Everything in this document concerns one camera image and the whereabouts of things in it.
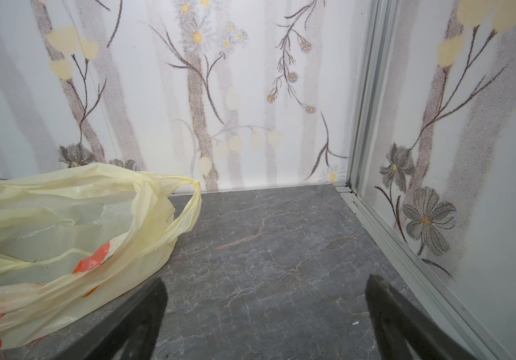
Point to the cream printed plastic bag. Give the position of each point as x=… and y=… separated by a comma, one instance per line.
x=73, y=240

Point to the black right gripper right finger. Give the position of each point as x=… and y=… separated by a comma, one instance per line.
x=402, y=330

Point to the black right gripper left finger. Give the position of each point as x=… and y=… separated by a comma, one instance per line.
x=133, y=328

